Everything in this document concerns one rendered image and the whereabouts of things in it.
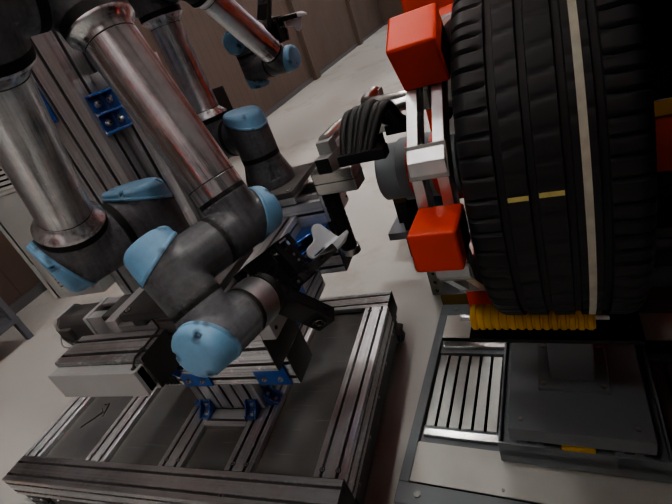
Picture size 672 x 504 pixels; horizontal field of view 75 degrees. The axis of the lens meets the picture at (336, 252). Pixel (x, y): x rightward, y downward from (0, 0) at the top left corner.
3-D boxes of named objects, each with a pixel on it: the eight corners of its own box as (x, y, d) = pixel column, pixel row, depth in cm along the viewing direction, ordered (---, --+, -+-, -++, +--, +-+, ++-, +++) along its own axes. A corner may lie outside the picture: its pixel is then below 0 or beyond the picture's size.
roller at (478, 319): (611, 336, 87) (610, 314, 84) (461, 335, 101) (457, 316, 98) (607, 317, 91) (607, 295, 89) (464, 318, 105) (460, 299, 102)
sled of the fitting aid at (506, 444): (673, 486, 97) (675, 460, 92) (502, 463, 113) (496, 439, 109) (635, 330, 134) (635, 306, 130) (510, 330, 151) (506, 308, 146)
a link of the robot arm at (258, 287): (277, 319, 60) (245, 343, 64) (292, 303, 64) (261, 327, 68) (241, 278, 60) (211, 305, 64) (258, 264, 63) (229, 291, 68)
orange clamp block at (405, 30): (451, 81, 67) (435, 37, 60) (403, 93, 71) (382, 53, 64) (451, 46, 70) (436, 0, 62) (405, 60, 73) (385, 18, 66)
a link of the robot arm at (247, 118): (262, 158, 122) (241, 112, 116) (229, 164, 130) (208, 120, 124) (285, 142, 130) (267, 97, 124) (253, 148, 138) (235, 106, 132)
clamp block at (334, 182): (358, 190, 83) (349, 165, 81) (317, 197, 87) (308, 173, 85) (366, 179, 87) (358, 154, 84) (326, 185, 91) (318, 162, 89)
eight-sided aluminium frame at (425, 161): (486, 343, 83) (422, 47, 58) (452, 343, 86) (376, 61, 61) (503, 207, 124) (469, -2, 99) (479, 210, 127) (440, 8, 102)
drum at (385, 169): (480, 201, 89) (468, 136, 82) (383, 214, 99) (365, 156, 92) (486, 172, 100) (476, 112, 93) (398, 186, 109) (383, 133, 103)
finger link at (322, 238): (335, 206, 75) (296, 239, 72) (357, 232, 75) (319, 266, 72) (329, 211, 78) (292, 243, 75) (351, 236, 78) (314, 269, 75)
